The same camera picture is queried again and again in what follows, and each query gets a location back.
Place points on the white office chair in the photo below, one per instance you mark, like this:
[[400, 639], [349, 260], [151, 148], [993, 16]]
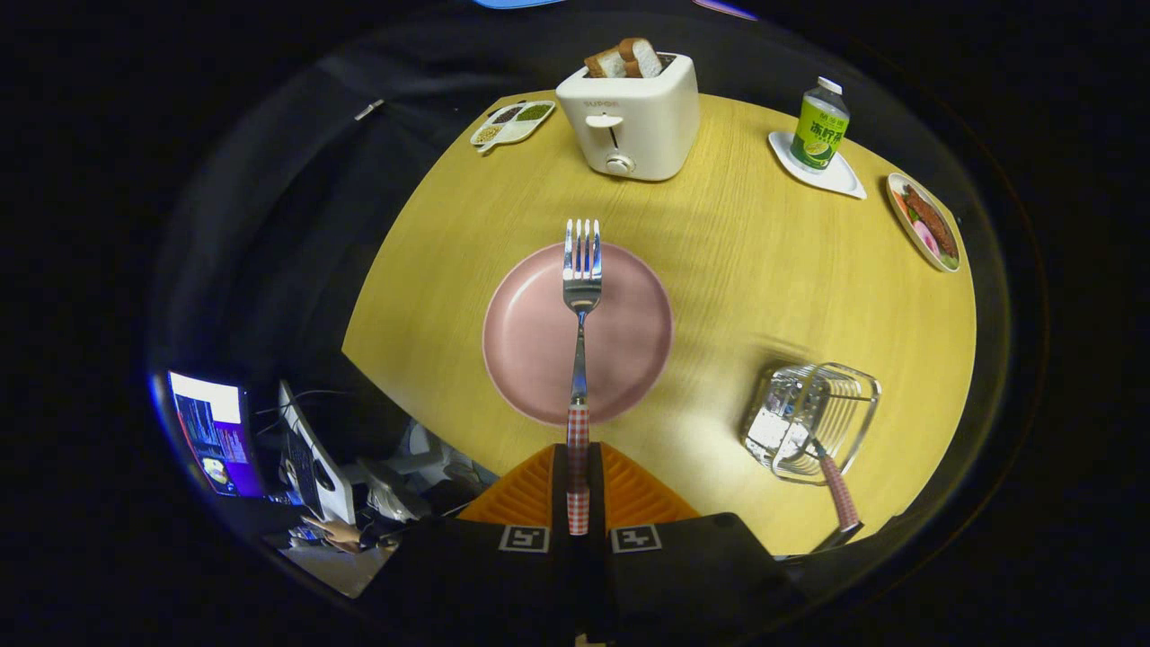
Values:
[[404, 467]]

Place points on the white cloth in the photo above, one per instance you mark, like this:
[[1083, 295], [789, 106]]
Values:
[[341, 566]]

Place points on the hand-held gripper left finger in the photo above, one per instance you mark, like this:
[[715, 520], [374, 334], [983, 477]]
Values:
[[560, 485]]

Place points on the white compartment condiment dish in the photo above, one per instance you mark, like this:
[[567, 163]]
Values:
[[512, 130]]

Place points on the white coaster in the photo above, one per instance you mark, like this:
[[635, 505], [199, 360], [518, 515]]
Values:
[[840, 180]]

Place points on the white toaster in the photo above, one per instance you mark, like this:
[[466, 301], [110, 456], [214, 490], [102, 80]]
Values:
[[647, 126]]

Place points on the white monitor back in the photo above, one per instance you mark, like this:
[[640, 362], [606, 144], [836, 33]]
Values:
[[310, 458]]

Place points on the silver metal clip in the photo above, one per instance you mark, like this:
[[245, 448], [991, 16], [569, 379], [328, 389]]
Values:
[[368, 110]]

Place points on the plate of food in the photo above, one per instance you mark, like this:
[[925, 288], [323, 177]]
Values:
[[925, 225]]

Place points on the lit computer monitor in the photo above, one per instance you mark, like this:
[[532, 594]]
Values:
[[216, 431]]

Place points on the pink plate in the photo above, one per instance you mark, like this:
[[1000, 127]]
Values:
[[521, 341]]

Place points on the green label drink bottle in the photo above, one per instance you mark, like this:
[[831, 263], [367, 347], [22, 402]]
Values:
[[819, 126]]

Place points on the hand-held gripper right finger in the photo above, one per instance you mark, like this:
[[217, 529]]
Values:
[[597, 485]]

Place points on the steel mesh basket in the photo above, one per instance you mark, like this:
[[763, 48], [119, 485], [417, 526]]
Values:
[[844, 413]]

